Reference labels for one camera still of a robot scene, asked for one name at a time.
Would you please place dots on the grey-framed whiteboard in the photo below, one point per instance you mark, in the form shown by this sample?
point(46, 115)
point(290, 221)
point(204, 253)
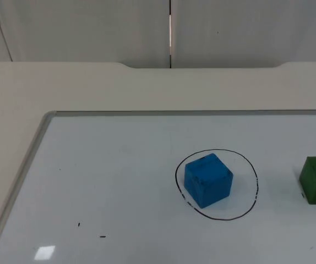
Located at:
point(105, 170)

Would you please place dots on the blue cube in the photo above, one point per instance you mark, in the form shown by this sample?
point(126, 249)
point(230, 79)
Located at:
point(206, 181)

